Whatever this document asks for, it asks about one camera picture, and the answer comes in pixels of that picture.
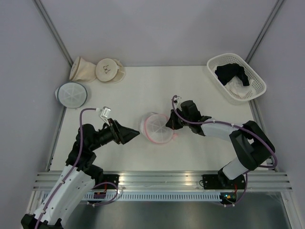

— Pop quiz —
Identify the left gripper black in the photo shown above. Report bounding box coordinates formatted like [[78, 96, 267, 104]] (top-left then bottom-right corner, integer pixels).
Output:
[[90, 118, 140, 150]]

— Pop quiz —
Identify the white garment in basket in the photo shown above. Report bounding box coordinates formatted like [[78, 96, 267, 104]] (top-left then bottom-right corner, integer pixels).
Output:
[[225, 76, 256, 99]]

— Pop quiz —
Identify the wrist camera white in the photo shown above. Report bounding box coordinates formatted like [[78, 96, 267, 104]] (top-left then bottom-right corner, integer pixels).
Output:
[[172, 95, 181, 104], [95, 106, 111, 125]]

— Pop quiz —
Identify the black garment in basket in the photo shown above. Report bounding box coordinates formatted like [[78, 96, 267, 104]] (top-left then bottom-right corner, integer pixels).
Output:
[[215, 63, 250, 86]]

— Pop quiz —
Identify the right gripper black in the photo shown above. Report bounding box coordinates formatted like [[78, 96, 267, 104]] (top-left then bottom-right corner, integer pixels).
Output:
[[166, 108, 191, 130]]

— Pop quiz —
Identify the beige laundry bag bra logo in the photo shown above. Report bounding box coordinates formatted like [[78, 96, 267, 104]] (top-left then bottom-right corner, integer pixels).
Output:
[[95, 58, 126, 84]]

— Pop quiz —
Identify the beige laundry bag left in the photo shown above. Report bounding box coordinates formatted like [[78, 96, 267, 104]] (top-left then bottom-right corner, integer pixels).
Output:
[[69, 56, 96, 83]]

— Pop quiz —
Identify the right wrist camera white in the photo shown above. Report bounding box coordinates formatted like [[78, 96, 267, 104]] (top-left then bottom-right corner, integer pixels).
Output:
[[172, 95, 181, 104]]

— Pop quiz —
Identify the white perforated plastic basket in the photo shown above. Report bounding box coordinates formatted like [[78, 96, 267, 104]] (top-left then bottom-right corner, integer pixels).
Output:
[[206, 53, 266, 105]]

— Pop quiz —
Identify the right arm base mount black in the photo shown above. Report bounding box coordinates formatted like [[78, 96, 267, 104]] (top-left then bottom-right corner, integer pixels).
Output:
[[202, 174, 246, 190]]

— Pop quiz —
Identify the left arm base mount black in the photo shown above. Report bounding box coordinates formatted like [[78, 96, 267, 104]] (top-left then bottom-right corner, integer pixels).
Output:
[[93, 174, 119, 190]]

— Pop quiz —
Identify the right aluminium frame post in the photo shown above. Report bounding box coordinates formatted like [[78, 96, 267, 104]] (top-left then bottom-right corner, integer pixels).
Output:
[[245, 0, 286, 63]]

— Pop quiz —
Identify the aluminium mounting rail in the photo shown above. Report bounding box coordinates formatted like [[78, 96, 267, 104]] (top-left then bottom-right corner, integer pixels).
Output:
[[33, 170, 294, 191]]

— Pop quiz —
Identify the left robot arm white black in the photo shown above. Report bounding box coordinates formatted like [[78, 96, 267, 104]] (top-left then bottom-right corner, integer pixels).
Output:
[[21, 119, 140, 229]]

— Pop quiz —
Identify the left aluminium frame post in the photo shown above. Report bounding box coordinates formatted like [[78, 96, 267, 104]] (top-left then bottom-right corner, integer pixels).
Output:
[[32, 0, 73, 67]]

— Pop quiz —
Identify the aluminium frame post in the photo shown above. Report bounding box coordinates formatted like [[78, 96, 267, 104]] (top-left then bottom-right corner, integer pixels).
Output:
[[32, 0, 73, 67], [245, 0, 286, 63]]

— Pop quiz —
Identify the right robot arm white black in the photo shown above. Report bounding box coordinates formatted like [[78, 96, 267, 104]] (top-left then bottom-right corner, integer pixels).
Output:
[[166, 95, 277, 189]]

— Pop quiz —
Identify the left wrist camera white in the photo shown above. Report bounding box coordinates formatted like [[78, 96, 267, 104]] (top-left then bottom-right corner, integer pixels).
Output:
[[95, 106, 111, 125]]

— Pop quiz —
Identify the grey-trimmed mesh laundry bag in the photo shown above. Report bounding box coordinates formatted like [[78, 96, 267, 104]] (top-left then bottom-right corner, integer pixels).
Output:
[[55, 82, 91, 109]]

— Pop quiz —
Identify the pink-trimmed mesh laundry bag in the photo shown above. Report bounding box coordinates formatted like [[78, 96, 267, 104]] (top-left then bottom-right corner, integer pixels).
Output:
[[140, 112, 177, 145]]

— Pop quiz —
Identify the white slotted cable duct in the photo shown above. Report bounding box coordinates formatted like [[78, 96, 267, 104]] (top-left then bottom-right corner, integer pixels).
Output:
[[81, 192, 222, 202]]

